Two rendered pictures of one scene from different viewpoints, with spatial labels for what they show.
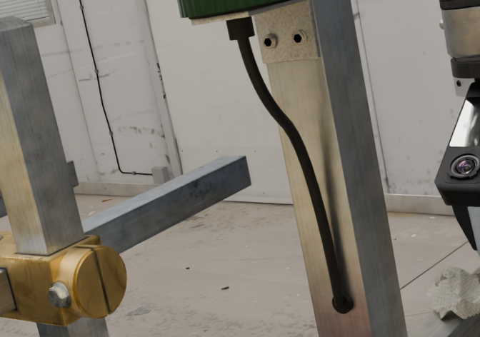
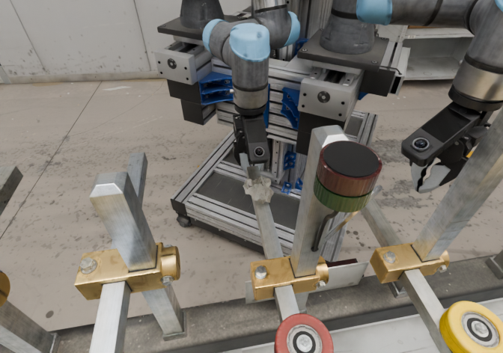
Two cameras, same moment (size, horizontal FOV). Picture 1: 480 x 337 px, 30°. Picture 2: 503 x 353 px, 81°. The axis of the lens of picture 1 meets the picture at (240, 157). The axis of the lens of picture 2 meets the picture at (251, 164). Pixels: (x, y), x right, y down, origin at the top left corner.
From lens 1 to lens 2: 0.47 m
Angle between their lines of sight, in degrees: 53
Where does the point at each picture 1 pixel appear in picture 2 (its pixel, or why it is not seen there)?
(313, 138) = (323, 211)
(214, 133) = not seen: outside the picture
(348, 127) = not seen: hidden behind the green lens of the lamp
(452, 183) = (257, 158)
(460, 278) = (260, 187)
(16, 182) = (134, 248)
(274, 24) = not seen: hidden behind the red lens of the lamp
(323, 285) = (308, 246)
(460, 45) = (247, 104)
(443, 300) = (257, 197)
